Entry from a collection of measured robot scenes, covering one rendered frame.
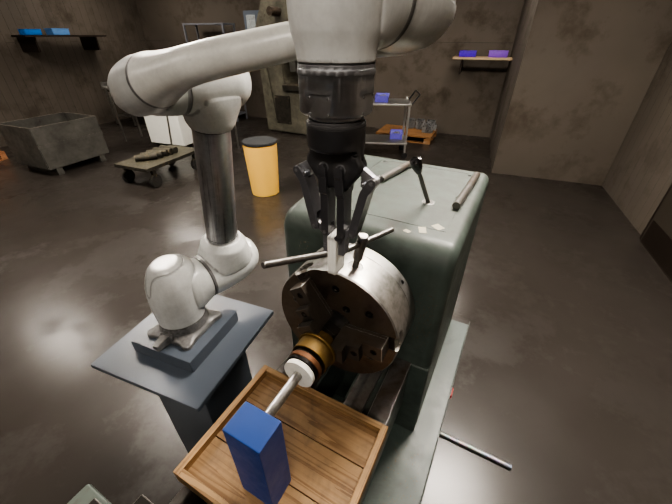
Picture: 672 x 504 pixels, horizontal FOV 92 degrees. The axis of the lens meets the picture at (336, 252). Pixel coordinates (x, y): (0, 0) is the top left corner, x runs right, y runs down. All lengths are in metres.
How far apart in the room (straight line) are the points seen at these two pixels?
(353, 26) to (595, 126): 5.06
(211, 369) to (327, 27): 1.04
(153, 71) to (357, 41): 0.42
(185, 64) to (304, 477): 0.81
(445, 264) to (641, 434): 1.78
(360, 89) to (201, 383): 0.99
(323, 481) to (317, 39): 0.77
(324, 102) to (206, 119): 0.55
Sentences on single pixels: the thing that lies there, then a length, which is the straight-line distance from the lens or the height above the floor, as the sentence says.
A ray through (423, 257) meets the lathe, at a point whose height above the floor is 1.23.
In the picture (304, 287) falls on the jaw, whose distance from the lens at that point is 0.72.
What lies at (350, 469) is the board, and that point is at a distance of 0.84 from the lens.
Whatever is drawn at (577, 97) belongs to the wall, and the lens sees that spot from 5.24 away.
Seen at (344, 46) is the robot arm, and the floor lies 1.65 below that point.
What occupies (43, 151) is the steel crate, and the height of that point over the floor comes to 0.35.
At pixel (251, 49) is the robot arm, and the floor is 1.64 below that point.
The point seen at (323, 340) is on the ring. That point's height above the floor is 1.12.
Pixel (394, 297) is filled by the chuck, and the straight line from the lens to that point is 0.73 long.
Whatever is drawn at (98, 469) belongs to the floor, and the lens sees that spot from 2.10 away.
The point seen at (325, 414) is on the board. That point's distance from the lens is 0.89.
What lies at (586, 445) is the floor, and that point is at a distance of 2.20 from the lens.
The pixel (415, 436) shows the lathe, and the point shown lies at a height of 0.54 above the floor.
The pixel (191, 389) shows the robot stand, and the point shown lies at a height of 0.75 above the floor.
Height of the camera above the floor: 1.66
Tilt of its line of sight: 34 degrees down
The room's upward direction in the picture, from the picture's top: straight up
